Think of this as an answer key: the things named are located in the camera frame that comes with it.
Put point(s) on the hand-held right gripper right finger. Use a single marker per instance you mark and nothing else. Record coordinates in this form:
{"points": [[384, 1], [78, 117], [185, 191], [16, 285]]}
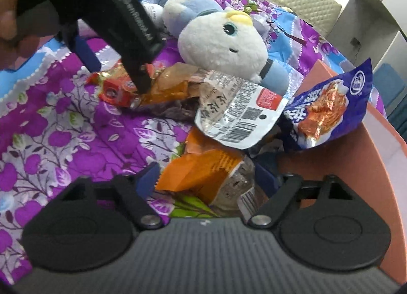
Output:
{"points": [[265, 182]]}

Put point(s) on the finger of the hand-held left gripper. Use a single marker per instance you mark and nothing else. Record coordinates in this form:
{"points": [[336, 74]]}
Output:
{"points": [[89, 55], [141, 77]]}

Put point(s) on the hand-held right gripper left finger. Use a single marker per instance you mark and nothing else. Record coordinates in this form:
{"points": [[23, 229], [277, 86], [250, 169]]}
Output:
{"points": [[149, 179]]}

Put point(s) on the small red snack packet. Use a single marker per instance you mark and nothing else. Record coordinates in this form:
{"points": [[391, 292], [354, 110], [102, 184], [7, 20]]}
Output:
{"points": [[116, 89]]}

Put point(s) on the clear orange snack packet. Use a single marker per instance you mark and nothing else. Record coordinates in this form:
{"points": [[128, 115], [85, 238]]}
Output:
{"points": [[171, 85]]}

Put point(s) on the pink cardboard box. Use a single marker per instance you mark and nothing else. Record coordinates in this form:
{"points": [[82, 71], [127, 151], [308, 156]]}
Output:
{"points": [[349, 160]]}

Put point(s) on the person's left hand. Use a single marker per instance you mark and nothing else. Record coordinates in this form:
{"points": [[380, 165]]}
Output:
{"points": [[8, 11]]}

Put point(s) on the dark purple wrapper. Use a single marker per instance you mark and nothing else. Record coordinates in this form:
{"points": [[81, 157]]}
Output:
{"points": [[171, 109]]}

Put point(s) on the purple floral printed blanket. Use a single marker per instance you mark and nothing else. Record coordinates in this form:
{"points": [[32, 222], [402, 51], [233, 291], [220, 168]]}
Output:
{"points": [[63, 122]]}

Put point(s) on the white barcode snack packet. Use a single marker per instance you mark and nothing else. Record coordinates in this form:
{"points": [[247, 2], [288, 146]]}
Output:
{"points": [[235, 112]]}

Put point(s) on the white and blue plush toy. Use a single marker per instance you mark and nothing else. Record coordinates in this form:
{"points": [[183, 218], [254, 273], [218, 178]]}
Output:
{"points": [[219, 43]]}

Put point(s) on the purple snack packet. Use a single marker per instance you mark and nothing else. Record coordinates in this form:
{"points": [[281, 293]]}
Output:
{"points": [[327, 106]]}

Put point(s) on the blue padded board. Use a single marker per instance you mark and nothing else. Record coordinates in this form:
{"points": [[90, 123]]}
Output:
{"points": [[392, 90]]}

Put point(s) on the white shelf unit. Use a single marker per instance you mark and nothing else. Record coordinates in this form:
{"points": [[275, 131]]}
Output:
{"points": [[372, 4]]}

